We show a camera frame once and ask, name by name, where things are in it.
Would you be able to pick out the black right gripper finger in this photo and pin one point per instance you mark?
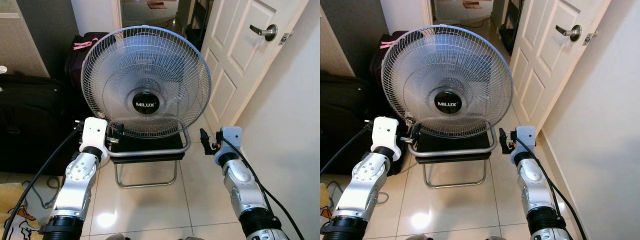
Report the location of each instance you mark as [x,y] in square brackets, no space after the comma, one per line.
[503,135]
[204,135]

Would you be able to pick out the yellow egg cartoon print blanket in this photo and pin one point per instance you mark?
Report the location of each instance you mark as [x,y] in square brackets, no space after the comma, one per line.
[325,200]
[10,192]

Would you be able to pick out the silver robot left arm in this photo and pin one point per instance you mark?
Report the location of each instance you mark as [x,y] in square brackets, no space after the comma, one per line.
[75,182]
[365,182]

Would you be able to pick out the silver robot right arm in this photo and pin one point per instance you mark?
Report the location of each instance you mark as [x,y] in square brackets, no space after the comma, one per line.
[532,185]
[240,190]

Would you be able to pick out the black seat metal chair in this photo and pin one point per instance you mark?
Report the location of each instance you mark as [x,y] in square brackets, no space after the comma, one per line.
[150,145]
[450,145]

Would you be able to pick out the grey Milux table fan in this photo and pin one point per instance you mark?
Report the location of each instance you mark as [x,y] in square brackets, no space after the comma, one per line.
[145,75]
[450,70]

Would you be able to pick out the large black suitcase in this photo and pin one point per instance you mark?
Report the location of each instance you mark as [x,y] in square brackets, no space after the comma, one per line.
[30,120]
[345,115]

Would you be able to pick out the black travel bag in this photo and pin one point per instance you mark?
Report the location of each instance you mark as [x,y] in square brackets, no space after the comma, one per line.
[380,65]
[75,65]

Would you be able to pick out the white panel door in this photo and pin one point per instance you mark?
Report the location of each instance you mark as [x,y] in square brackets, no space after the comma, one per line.
[235,60]
[540,60]

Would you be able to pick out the pink ribbon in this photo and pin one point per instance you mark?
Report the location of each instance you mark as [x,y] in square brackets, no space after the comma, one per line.
[388,44]
[82,46]

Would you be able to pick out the black shelf rack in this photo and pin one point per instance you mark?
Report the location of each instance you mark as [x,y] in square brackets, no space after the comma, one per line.
[200,30]
[510,30]

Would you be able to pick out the grey sliding wardrobe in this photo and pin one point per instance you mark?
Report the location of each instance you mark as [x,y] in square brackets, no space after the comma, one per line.
[355,35]
[50,35]

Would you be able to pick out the silver door latch plate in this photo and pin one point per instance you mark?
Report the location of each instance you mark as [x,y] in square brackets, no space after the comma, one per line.
[285,39]
[588,39]

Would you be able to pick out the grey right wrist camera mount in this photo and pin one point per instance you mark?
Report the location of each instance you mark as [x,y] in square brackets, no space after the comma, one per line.
[231,136]
[526,135]

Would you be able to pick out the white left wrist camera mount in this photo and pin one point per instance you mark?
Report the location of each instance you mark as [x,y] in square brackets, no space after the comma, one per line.
[385,132]
[94,132]

